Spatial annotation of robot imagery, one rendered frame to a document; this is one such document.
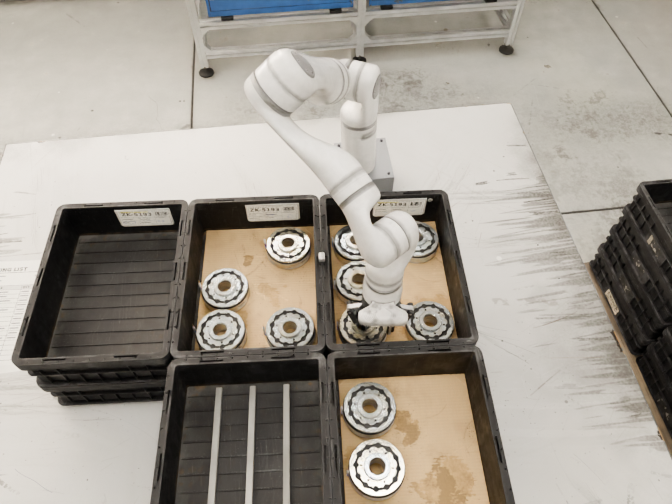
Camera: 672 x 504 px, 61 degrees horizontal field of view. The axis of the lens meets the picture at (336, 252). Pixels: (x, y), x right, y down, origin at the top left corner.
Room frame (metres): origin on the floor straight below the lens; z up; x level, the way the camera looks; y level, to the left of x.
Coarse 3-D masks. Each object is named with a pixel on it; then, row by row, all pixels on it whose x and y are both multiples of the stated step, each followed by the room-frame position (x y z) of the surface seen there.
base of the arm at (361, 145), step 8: (344, 128) 1.07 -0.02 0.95; (376, 128) 1.09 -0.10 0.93; (344, 136) 1.07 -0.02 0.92; (352, 136) 1.05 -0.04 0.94; (360, 136) 1.05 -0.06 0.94; (368, 136) 1.06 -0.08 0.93; (344, 144) 1.07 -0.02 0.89; (352, 144) 1.06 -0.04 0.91; (360, 144) 1.05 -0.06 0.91; (368, 144) 1.06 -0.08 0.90; (352, 152) 1.06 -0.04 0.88; (360, 152) 1.05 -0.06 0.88; (368, 152) 1.06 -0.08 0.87; (360, 160) 1.06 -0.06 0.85; (368, 160) 1.06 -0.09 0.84; (368, 168) 1.06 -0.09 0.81
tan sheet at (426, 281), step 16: (432, 224) 0.86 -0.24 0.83; (336, 272) 0.72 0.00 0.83; (416, 272) 0.72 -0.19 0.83; (432, 272) 0.72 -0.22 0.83; (416, 288) 0.67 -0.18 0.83; (432, 288) 0.67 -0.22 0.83; (336, 304) 0.63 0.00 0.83; (448, 304) 0.63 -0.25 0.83; (336, 320) 0.59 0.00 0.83; (336, 336) 0.55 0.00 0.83; (400, 336) 0.55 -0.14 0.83
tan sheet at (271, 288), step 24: (216, 240) 0.81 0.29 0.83; (240, 240) 0.81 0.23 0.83; (312, 240) 0.81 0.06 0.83; (216, 264) 0.74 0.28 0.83; (240, 264) 0.74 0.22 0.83; (264, 264) 0.74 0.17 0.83; (312, 264) 0.74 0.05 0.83; (264, 288) 0.67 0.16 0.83; (288, 288) 0.67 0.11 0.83; (312, 288) 0.67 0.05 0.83; (240, 312) 0.61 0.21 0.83; (264, 312) 0.61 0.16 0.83; (312, 312) 0.61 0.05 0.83; (264, 336) 0.55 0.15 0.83
